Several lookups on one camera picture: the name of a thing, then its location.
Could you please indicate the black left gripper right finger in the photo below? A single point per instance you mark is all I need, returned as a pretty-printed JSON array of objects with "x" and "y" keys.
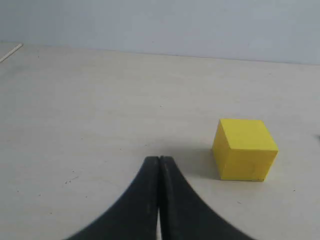
[{"x": 183, "y": 214}]

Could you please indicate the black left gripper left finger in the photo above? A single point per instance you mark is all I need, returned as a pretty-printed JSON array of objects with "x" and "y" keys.
[{"x": 134, "y": 215}]

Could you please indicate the yellow cube block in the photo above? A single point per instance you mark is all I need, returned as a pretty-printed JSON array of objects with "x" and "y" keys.
[{"x": 243, "y": 149}]

